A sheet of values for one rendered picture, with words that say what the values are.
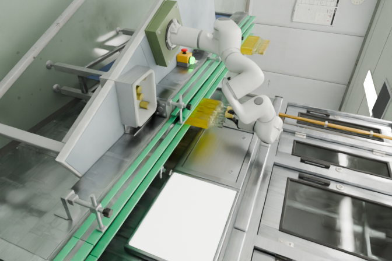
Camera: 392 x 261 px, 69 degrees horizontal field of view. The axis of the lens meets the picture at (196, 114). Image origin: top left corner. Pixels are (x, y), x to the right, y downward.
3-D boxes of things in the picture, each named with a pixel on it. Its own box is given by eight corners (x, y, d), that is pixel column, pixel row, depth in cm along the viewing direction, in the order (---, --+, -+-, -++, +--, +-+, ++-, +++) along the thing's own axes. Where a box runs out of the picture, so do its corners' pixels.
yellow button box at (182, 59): (176, 65, 173) (187, 67, 170) (175, 53, 168) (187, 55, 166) (181, 61, 178) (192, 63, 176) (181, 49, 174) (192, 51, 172)
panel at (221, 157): (123, 250, 107) (209, 286, 97) (123, 246, 105) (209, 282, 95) (205, 122, 176) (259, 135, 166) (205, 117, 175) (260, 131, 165)
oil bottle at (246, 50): (229, 52, 240) (262, 57, 232) (230, 45, 237) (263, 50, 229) (231, 49, 245) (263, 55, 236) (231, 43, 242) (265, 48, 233)
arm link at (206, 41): (196, 54, 137) (227, 60, 132) (196, 27, 130) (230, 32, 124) (204, 47, 145) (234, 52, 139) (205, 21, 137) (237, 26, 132)
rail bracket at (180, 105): (167, 122, 143) (189, 127, 140) (165, 92, 134) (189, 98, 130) (169, 118, 146) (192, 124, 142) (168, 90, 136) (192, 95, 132)
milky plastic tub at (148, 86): (122, 124, 129) (139, 129, 126) (115, 80, 116) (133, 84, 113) (142, 105, 142) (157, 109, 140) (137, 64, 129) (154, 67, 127)
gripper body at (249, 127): (260, 130, 154) (242, 122, 159) (263, 115, 148) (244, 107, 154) (254, 137, 149) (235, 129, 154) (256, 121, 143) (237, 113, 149)
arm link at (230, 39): (222, 71, 121) (225, 34, 111) (210, 48, 140) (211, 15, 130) (244, 69, 122) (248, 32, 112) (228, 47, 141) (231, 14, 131)
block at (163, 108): (154, 115, 144) (167, 119, 142) (153, 99, 139) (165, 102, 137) (157, 112, 147) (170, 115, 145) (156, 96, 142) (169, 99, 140)
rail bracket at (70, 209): (55, 218, 96) (111, 241, 89) (41, 183, 86) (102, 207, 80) (65, 207, 100) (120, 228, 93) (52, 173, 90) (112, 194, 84)
